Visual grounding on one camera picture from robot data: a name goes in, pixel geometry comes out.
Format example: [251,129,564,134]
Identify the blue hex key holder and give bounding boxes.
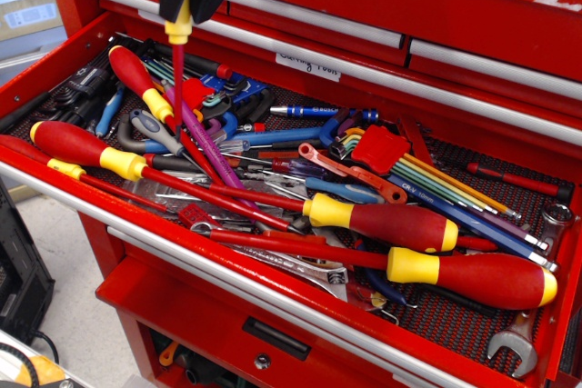
[201,73,268,104]

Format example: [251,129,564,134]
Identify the small blue screwdriver left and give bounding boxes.
[95,85,125,138]

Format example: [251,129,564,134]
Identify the purple pink marker tool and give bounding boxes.
[181,101,246,192]

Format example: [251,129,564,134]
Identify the black hex key set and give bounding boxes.
[35,36,152,127]

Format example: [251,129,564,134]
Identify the blue Bosch pen screwdriver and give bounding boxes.
[269,105,379,122]

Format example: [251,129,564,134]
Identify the thin red yellow screwdriver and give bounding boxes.
[1,134,176,214]

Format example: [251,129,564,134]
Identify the red holder colourful hex keys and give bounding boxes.
[335,125,522,220]

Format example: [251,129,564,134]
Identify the red tool cabinet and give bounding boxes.
[40,0,582,388]

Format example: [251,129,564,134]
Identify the orange red flat wrench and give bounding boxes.
[298,143,407,204]

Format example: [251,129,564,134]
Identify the blue 10mm hex key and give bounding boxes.
[387,174,559,274]

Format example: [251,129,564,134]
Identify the chrome adjustable wrench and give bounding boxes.
[227,244,349,302]

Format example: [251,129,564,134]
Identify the black box on floor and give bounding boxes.
[1,187,55,344]

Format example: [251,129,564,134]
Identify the open red drawer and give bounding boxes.
[1,7,581,387]

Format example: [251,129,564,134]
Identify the large red yellow screwdriver, front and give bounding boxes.
[194,223,558,310]

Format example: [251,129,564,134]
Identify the small red precision screwdriver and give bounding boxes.
[439,159,574,203]

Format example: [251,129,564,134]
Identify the chrome open-end spanner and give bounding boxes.
[487,309,538,379]

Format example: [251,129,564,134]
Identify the blue grey handled screwdriver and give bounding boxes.
[129,109,206,174]

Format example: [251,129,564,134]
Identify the blue handled tool centre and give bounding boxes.
[305,177,385,204]

